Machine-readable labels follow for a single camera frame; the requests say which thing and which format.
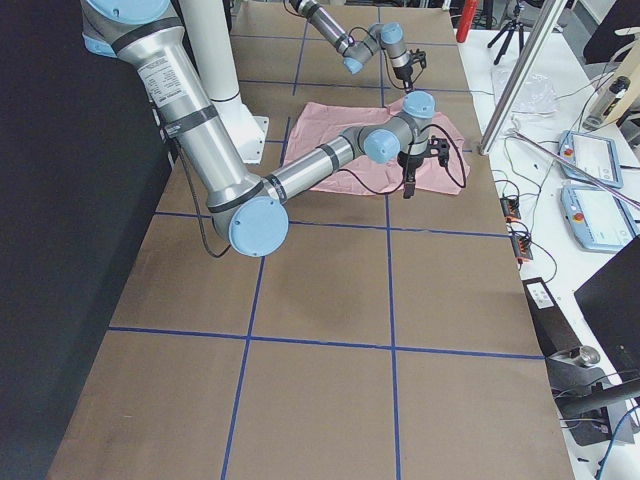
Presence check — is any red fire extinguisher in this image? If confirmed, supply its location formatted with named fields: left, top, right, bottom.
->
left=456, top=0, right=478, bottom=43

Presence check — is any lower teach pendant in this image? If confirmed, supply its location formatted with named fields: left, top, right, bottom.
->
left=560, top=185, right=639, bottom=253

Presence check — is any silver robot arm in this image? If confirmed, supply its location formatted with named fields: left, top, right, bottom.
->
left=81, top=1, right=456, bottom=257
left=283, top=0, right=427, bottom=93

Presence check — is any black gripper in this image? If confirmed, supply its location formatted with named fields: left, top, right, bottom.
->
left=397, top=136, right=450, bottom=198
left=391, top=49, right=427, bottom=93

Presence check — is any black camera tripod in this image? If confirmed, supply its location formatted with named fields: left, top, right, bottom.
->
left=487, top=0, right=525, bottom=65

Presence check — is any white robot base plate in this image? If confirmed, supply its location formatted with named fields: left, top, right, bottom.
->
left=179, top=0, right=269, bottom=164

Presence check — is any pink Snoopy t-shirt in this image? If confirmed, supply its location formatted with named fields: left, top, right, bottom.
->
left=274, top=92, right=468, bottom=197

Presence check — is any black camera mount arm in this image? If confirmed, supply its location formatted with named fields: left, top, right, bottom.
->
left=523, top=277, right=639, bottom=446

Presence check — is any orange terminal block upper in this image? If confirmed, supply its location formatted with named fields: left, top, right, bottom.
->
left=500, top=196, right=521, bottom=223

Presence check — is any orange terminal block lower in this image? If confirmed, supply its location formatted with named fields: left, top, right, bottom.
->
left=510, top=231, right=533, bottom=264

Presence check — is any teach pendant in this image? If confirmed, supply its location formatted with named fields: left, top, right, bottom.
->
left=560, top=185, right=639, bottom=253
left=558, top=131, right=624, bottom=188

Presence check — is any black monitor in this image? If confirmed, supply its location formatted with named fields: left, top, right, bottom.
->
left=574, top=237, right=640, bottom=370

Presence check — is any brown paper table cover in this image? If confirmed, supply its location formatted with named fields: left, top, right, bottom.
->
left=48, top=7, right=573, bottom=479

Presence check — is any upper teach pendant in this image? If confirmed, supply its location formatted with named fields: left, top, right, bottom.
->
left=558, top=131, right=624, bottom=188

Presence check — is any aluminium frame post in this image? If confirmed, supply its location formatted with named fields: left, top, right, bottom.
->
left=479, top=0, right=566, bottom=155

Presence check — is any clear plastic bag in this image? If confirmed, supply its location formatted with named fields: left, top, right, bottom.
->
left=491, top=67, right=558, bottom=115

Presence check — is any orange terminal block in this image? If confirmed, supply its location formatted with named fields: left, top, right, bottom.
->
left=510, top=231, right=533, bottom=264
left=500, top=196, right=521, bottom=223

